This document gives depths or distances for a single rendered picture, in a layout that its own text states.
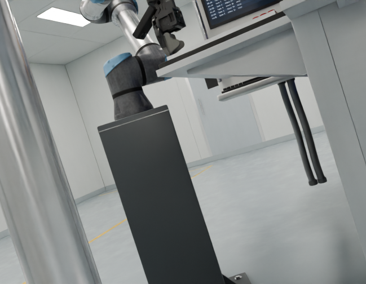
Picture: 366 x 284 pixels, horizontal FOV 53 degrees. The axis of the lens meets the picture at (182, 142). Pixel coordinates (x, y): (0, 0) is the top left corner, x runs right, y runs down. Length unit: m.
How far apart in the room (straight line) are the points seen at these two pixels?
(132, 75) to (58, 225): 1.09
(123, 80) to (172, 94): 5.91
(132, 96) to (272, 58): 0.51
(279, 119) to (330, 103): 5.68
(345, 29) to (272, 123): 5.74
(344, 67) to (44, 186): 0.80
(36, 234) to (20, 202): 0.02
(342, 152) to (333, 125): 0.07
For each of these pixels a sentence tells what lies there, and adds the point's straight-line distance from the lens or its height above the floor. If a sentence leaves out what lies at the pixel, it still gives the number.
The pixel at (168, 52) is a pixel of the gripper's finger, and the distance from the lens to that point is 1.18.
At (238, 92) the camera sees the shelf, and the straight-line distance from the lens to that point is 1.78.
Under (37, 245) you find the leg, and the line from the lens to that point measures 0.28.
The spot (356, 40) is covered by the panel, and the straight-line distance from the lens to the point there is 0.96.
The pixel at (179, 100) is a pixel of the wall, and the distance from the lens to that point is 7.17.
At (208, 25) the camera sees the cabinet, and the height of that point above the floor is 1.19.
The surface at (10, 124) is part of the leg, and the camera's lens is 0.28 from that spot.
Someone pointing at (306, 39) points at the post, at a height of 0.80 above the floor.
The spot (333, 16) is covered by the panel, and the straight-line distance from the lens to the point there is 0.97.
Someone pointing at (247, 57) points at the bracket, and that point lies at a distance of 1.09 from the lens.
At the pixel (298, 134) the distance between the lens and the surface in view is 2.12.
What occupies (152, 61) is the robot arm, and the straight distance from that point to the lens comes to 1.37.
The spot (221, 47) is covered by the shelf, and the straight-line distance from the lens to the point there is 1.03.
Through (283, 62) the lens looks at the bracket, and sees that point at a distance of 1.07.
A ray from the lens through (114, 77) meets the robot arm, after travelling 1.34.
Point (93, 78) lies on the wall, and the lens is 8.19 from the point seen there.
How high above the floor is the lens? 0.68
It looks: 1 degrees down
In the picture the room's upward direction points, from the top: 18 degrees counter-clockwise
